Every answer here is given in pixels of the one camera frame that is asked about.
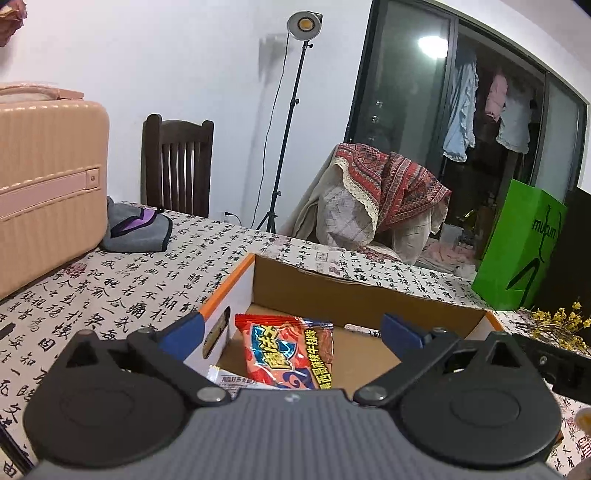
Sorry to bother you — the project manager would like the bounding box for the yellow flower sprig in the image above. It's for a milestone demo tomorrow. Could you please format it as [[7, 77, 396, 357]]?
[[519, 302, 591, 352]]

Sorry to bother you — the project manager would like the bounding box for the green paper bag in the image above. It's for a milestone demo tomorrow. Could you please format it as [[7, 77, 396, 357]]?
[[472, 179, 568, 311]]

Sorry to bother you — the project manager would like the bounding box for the black paper bag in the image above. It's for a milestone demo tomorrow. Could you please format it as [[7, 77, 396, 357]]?
[[533, 187, 591, 315]]

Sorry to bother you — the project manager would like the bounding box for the beige covered armchair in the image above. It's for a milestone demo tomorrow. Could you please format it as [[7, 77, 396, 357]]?
[[279, 152, 446, 266]]

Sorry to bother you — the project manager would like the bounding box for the grey and purple pouch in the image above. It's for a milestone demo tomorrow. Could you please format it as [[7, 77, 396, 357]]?
[[100, 196, 174, 254]]

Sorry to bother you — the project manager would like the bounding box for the hanging blue shirt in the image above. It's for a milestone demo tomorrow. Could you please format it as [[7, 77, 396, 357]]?
[[442, 60, 478, 162]]

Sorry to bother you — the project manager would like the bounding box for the white cracker snack packet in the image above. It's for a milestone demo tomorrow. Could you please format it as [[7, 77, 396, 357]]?
[[207, 364, 241, 395]]

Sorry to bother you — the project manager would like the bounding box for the pink hard-shell suitcase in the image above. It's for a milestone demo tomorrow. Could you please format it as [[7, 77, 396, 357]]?
[[0, 82, 110, 301]]

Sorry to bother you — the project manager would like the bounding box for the studio light on stand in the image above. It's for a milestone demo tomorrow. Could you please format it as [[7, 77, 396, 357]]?
[[255, 11, 324, 234]]

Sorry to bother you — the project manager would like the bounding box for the dark wooden chair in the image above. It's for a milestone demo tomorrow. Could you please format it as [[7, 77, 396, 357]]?
[[141, 114, 215, 217]]

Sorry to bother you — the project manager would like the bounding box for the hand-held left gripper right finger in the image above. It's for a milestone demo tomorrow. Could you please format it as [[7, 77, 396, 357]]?
[[353, 313, 532, 409]]

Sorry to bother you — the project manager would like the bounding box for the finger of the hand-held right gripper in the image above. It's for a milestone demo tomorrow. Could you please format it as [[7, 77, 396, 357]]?
[[512, 332, 591, 407]]

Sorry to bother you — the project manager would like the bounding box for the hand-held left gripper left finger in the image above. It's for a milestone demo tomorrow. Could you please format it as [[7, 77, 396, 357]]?
[[59, 313, 232, 408]]

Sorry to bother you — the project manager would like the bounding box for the red snack packet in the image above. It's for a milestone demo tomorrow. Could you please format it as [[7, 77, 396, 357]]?
[[235, 314, 334, 391]]

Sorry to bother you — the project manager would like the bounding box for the orange cardboard box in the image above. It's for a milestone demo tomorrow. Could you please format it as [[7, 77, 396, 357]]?
[[178, 251, 506, 402]]

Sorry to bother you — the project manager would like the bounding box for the red patterned cloth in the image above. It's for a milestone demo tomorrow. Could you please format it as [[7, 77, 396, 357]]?
[[333, 142, 452, 232]]

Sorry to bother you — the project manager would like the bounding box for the white printed paper slip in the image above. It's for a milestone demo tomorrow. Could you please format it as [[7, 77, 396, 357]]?
[[344, 324, 384, 340]]

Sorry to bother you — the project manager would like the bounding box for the hanging pink garment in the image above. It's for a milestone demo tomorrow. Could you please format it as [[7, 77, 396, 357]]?
[[485, 71, 509, 123]]

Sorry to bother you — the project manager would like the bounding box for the sliding glass door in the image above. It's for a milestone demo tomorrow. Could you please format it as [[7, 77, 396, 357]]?
[[344, 0, 591, 222]]

